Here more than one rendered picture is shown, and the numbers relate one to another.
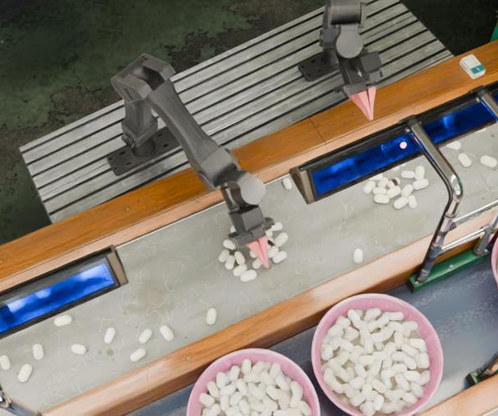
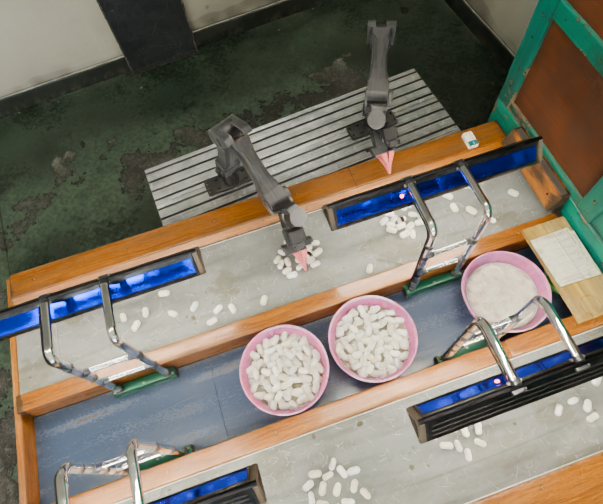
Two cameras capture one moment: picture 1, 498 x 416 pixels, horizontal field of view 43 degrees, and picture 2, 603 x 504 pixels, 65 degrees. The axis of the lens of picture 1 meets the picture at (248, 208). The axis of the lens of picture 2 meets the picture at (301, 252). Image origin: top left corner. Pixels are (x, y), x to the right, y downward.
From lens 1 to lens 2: 15 cm
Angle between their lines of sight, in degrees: 5
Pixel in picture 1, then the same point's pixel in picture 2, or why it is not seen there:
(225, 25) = (303, 88)
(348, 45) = (376, 120)
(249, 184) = (296, 212)
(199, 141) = (265, 179)
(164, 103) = (242, 151)
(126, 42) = (230, 95)
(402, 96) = (416, 158)
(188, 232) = (254, 241)
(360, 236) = (373, 255)
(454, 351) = (428, 340)
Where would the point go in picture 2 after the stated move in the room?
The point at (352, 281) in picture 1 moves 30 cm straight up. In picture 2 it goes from (362, 285) to (368, 243)
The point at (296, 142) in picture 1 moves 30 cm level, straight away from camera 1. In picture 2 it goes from (336, 184) to (344, 118)
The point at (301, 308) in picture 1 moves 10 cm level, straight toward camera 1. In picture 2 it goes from (325, 300) to (321, 331)
